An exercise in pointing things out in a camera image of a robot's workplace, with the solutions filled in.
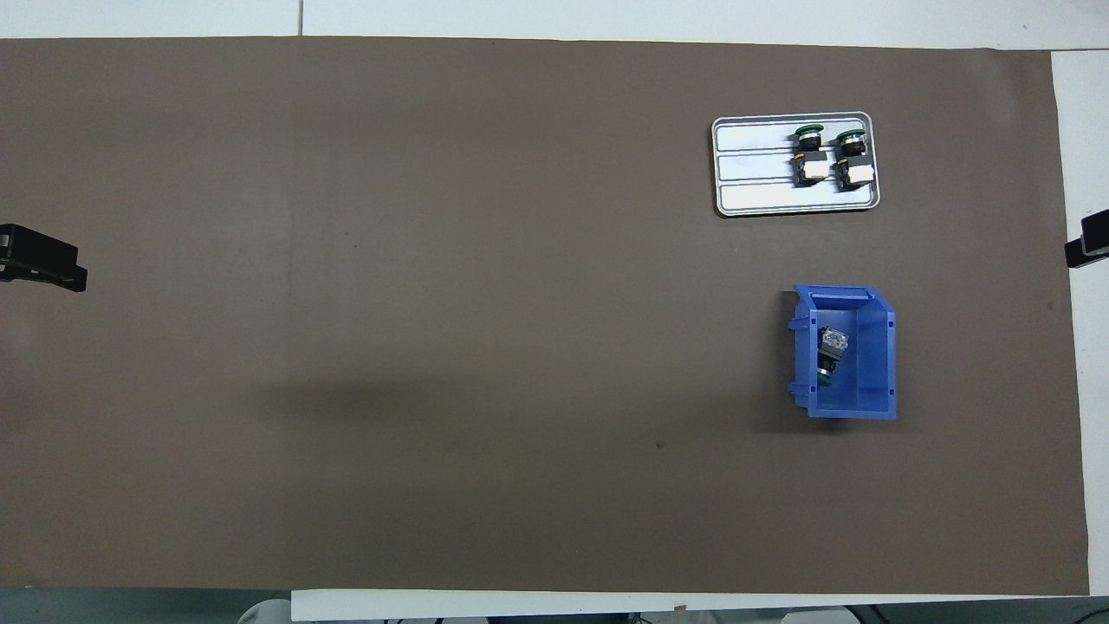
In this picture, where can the blue plastic storage bin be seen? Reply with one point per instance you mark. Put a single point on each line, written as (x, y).
(866, 373)

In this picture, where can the brown table mat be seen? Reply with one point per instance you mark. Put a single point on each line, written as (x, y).
(433, 347)

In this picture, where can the silver metal tray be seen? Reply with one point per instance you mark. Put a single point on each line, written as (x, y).
(754, 195)

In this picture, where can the green mushroom push button switch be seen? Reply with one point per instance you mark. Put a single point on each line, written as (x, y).
(810, 165)
(853, 169)
(833, 345)

